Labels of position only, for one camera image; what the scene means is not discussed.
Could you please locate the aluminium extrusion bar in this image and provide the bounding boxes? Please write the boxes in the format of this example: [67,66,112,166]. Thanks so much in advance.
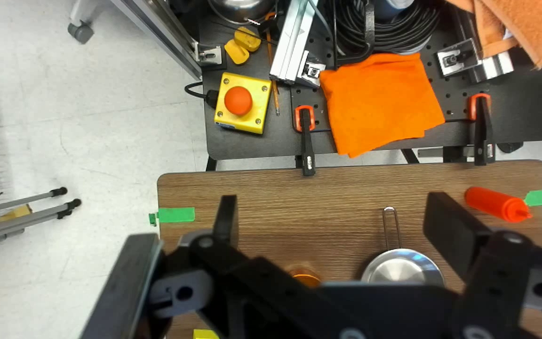
[270,0,321,87]

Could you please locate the black clamp orange handle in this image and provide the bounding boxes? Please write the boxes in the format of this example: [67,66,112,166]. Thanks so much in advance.
[292,104,319,179]
[466,92,498,168]

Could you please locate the long green tape strip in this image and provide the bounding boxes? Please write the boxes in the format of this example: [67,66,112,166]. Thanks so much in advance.
[147,205,198,228]

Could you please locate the small white bracket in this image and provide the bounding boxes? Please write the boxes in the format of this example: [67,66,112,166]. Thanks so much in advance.
[482,53,516,81]

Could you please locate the orange terry towel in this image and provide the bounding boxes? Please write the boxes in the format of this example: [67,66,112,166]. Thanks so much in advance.
[447,0,542,72]

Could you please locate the small wooden stick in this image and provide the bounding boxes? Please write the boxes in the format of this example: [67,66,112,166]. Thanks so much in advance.
[272,81,283,117]

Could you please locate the amber transparent bowl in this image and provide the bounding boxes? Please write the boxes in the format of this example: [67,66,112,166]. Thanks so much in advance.
[285,262,324,290]

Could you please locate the yellow plastic piece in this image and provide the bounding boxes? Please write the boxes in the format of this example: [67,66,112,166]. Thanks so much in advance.
[234,24,266,55]
[223,40,253,68]

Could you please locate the yellow emergency stop box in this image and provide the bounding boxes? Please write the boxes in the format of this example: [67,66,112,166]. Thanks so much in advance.
[213,70,274,137]

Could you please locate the red squeeze bottle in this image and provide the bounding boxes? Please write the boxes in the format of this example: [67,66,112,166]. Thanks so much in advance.
[464,185,533,224]

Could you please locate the silver metal pan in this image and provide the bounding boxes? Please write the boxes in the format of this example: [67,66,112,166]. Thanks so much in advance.
[360,205,447,288]

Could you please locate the folded orange cloth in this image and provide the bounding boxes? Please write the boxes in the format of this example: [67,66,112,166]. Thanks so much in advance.
[319,51,449,160]

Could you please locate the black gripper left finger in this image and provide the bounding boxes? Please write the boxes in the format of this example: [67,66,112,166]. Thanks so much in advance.
[147,194,324,339]

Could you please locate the square metal bracket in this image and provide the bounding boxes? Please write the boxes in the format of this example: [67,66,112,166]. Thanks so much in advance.
[437,38,484,79]
[296,58,328,89]

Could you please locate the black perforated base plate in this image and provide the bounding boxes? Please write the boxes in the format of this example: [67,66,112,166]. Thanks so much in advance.
[185,0,542,162]

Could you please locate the aluminium frame beam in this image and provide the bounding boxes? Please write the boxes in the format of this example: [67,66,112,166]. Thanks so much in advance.
[67,0,223,81]

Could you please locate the short green tape strip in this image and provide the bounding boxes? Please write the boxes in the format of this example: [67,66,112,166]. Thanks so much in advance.
[524,188,542,209]

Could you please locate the black cable coil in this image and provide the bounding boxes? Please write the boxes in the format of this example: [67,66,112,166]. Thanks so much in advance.
[321,0,445,64]

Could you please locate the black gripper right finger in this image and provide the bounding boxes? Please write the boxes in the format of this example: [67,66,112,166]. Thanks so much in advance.
[422,190,542,339]

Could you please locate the silver tripod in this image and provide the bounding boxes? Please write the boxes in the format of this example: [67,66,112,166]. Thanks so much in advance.
[0,185,84,249]

